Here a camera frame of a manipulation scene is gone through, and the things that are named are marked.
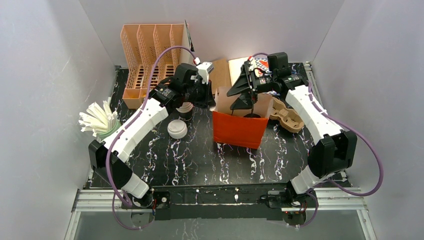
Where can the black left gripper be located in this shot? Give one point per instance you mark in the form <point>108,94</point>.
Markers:
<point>203,97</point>

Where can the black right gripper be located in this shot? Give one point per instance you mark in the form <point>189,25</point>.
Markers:
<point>248,85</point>

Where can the black plastic cup lid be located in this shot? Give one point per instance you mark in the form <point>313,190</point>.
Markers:
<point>252,115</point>

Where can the orange paper bag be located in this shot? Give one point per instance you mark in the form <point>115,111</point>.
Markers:
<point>232,127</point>

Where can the brown pulp cup carrier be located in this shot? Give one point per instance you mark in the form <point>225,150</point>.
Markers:
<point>288,118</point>

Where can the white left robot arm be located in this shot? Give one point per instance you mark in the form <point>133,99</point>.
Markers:
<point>108,157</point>

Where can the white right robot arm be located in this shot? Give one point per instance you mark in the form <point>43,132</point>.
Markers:
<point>333,149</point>

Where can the stack of white paper cups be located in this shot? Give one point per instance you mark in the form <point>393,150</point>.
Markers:
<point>185,111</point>

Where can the cream paper bag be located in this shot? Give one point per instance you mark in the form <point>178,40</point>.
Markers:
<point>235,66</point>

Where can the blue checkered paper bag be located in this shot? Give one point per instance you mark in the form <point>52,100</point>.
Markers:
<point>262,64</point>

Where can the white lid stack upper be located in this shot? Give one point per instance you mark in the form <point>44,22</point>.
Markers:
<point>177,129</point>

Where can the pink desk organizer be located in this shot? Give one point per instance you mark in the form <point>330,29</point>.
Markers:
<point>142,44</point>

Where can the white wrapped straws bundle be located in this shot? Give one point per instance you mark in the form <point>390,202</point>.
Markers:
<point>97,118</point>

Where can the green paper cup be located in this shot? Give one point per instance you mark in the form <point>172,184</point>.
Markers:
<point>106,134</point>

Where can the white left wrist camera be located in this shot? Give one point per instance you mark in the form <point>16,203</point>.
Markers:
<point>204,70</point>

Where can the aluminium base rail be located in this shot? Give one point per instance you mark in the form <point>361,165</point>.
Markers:
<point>101,200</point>

